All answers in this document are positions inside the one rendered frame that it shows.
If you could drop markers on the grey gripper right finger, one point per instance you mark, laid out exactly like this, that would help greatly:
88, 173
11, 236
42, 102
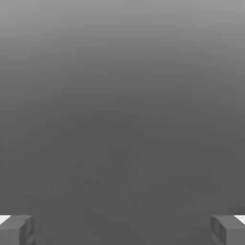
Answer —
231, 231

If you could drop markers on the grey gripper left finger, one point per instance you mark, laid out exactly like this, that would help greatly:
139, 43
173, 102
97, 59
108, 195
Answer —
13, 231

